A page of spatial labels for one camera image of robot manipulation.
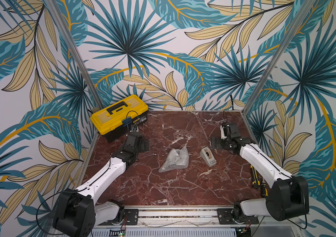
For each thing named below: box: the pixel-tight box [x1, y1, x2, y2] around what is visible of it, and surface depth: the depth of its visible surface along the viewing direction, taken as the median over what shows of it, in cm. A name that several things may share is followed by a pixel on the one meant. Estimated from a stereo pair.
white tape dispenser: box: [199, 146, 217, 168], surface depth 93 cm
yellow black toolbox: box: [89, 94, 149, 143], surface depth 97 cm
